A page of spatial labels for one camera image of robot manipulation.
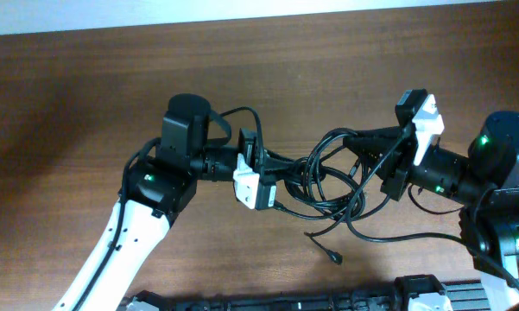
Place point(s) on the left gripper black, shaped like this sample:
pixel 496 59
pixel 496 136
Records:
pixel 282 168

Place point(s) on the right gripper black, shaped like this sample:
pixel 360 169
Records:
pixel 399 161

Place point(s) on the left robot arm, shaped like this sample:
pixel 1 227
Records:
pixel 158 182

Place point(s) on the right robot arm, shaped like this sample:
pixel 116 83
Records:
pixel 485 182

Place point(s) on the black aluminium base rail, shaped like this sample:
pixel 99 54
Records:
pixel 419 292

